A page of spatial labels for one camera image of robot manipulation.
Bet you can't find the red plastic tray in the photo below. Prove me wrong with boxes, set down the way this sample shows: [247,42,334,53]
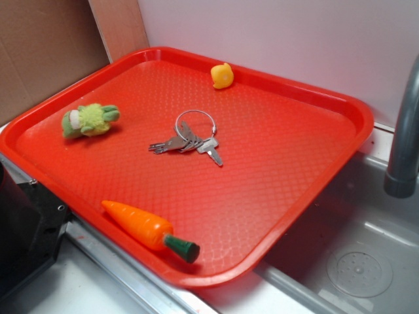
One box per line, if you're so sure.
[1,47,374,288]

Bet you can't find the grey toy sink basin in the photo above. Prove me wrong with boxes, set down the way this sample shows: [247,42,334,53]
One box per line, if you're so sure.
[199,153,418,313]

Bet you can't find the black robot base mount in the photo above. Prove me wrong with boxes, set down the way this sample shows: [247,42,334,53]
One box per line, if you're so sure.
[1,165,68,300]

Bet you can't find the silver keys on ring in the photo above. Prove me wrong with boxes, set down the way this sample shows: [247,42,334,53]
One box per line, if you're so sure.
[148,109,223,167]

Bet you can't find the brown cardboard panel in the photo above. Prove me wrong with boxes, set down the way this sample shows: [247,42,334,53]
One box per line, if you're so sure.
[1,1,149,125]

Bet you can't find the green plush animal toy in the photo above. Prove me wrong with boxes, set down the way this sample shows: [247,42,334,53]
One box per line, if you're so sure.
[62,103,120,139]

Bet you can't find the orange plastic toy carrot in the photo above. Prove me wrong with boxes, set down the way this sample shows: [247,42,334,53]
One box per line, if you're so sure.
[101,200,200,264]

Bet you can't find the yellow rubber duck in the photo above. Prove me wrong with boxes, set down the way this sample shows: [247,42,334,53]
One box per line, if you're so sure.
[210,63,234,89]

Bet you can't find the grey sink faucet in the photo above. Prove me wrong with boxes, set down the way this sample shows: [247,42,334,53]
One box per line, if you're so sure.
[384,60,418,198]

